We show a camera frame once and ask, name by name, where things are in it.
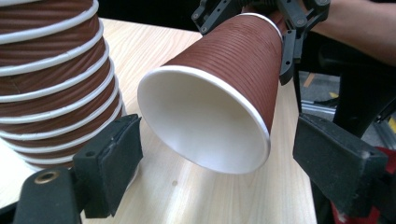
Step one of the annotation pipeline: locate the black frame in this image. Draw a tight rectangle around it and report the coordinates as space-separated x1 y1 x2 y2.
293 31 396 139

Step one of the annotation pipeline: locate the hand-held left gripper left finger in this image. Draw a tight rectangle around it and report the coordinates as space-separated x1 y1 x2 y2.
73 113 144 219

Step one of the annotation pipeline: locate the metal floor rail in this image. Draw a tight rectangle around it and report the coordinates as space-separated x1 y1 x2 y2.
300 99 341 116

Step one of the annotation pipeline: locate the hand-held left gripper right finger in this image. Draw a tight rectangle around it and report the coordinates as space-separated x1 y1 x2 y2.
292 112 389 218

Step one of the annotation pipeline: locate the single brown paper cup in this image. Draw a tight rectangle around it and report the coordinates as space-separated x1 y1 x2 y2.
136 12 285 175

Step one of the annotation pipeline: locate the stack of brown paper cups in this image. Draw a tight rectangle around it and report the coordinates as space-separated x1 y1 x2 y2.
0 0 128 172

